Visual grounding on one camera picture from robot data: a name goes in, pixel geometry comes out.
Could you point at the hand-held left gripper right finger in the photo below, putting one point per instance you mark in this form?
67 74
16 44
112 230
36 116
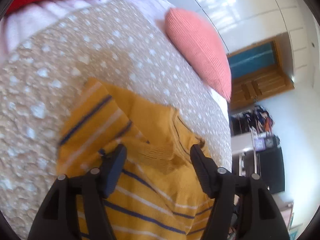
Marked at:
202 170

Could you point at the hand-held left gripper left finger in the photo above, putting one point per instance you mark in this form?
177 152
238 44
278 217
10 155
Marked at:
113 171

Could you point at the yellow striped knit sweater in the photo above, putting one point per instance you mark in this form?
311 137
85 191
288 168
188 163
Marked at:
155 175

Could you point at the clothes rack with garments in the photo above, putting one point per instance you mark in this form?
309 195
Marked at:
257 120

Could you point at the black cabinet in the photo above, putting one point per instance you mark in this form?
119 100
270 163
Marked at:
271 167

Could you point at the beige dotted blanket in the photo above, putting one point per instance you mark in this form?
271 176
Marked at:
75 80

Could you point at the wooden door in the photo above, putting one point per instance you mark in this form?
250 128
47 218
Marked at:
257 75

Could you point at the coral ribbed pillow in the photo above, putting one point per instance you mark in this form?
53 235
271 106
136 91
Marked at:
200 50

